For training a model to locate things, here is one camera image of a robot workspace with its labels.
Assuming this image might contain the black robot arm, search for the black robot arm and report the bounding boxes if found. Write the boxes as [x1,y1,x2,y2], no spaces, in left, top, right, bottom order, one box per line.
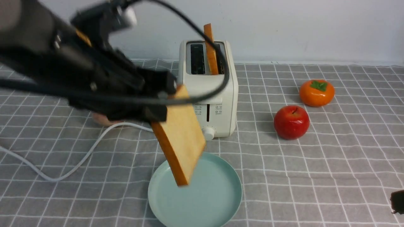
[1,0,176,98]

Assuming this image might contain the white toaster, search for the white toaster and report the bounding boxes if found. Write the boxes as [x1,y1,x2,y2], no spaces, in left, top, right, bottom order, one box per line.
[178,40,239,140]

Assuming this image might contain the orange persimmon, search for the orange persimmon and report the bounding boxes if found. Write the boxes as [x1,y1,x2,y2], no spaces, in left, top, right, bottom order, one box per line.
[299,79,335,107]

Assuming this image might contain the light green plate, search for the light green plate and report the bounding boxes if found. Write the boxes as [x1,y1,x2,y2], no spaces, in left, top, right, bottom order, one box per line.
[148,153,243,227]

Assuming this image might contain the grey checkered tablecloth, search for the grey checkered tablecloth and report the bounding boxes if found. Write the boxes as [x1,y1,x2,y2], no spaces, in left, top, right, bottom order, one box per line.
[0,63,404,227]

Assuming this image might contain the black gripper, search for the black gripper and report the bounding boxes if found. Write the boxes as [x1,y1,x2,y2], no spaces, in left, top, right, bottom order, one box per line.
[68,68,177,123]

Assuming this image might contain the pink peach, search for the pink peach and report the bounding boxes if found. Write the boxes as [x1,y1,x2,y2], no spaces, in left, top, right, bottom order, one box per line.
[92,113,122,127]

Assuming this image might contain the black cable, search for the black cable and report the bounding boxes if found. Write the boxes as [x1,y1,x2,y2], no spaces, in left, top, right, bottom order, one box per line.
[0,0,230,106]

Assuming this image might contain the white power cord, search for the white power cord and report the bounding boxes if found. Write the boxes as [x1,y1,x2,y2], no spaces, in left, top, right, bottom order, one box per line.
[0,122,154,182]

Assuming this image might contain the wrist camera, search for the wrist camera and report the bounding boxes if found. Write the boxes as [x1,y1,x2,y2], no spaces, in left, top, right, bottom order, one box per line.
[70,0,137,36]

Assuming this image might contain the toast slice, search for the toast slice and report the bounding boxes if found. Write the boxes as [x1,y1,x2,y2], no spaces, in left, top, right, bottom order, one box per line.
[151,104,206,187]
[204,23,218,75]

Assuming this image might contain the red apple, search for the red apple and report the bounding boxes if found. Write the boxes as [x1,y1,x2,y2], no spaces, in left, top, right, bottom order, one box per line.
[274,105,310,140]

